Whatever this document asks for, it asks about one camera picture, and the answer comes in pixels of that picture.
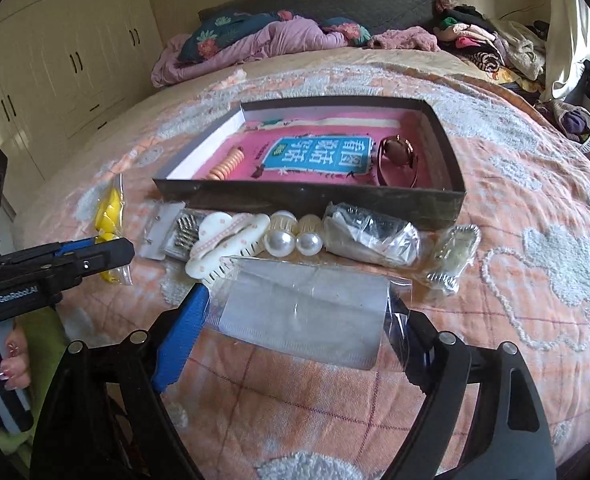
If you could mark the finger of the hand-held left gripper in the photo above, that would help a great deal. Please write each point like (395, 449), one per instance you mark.
(77, 248)
(105, 257)

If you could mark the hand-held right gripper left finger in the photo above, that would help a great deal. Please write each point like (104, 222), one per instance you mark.
(182, 332)

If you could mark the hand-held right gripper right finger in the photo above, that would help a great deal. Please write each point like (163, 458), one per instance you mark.
(425, 355)

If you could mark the yellow hair clips bag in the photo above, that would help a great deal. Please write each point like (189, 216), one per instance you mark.
(110, 215)

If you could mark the white pink hair claw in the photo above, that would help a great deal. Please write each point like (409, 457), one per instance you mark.
(215, 245)

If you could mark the clear heart hair claw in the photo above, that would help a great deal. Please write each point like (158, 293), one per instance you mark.
(450, 260)

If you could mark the clear bag with earrings card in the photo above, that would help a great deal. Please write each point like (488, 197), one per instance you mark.
(300, 310)

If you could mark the plastic bag with silver accessory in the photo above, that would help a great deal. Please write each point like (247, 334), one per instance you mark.
(370, 237)

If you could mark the pearl hair clip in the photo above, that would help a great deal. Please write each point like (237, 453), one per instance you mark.
(281, 242)

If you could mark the pink cardboard tray box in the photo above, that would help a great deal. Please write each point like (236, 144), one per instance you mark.
(300, 202)

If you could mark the person's left hand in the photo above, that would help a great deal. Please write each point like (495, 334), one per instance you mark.
(16, 360)

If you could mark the green clothing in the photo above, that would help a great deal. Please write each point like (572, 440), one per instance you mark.
(45, 330)

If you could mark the cream wardrobe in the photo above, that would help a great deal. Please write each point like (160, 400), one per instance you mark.
(75, 35)

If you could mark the orange white bedspread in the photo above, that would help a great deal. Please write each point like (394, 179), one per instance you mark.
(500, 185)

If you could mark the dark floral pillow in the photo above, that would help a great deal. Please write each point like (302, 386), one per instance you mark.
(210, 35)

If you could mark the white mesh bag with clothes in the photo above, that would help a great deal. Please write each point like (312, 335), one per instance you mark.
(575, 122)

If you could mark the purple blanket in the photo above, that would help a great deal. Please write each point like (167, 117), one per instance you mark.
(285, 35)

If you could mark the tan bed sheet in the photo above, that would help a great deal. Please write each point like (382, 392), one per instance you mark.
(375, 57)

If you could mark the pink fuzzy garment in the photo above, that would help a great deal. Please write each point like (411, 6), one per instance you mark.
(405, 37)

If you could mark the pile of clothes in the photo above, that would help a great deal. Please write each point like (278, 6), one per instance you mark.
(480, 40)

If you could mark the grey headboard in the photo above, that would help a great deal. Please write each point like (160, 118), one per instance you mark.
(325, 5)

